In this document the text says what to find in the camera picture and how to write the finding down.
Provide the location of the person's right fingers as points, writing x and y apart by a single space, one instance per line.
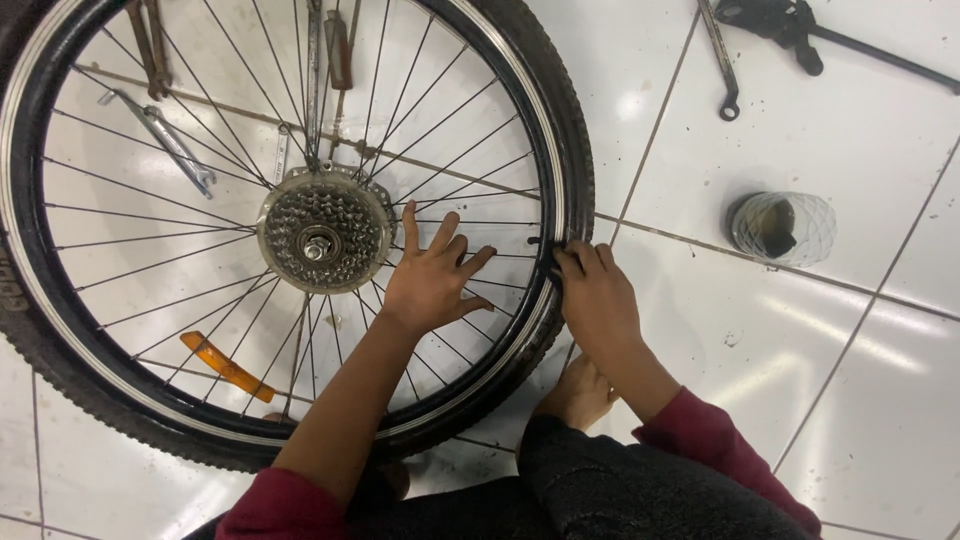
585 259

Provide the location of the black knobby bicycle tyre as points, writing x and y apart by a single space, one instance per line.
579 150

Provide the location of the large silver open-end wrench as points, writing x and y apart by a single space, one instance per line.
169 139

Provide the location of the patterned glass jar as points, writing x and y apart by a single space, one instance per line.
806 229

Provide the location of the rusty pliers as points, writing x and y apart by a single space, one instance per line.
156 52

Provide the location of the bicycle wheel with spokes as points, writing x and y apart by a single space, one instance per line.
550 150

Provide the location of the person's bare foot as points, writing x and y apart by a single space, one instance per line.
577 394
279 418

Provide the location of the person's left hand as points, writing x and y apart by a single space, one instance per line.
427 289

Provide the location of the long grey metal tool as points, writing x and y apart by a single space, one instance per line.
313 75

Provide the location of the orange spoke reflector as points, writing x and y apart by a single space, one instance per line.
225 366

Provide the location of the silver cassette sprocket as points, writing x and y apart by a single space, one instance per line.
324 225

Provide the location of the person's right hand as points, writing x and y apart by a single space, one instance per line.
600 307

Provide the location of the person's black trousers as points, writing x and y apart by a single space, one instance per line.
600 487

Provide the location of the black bicycle part with rod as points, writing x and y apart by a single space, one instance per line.
780 22

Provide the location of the small silver wrench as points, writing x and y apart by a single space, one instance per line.
281 154

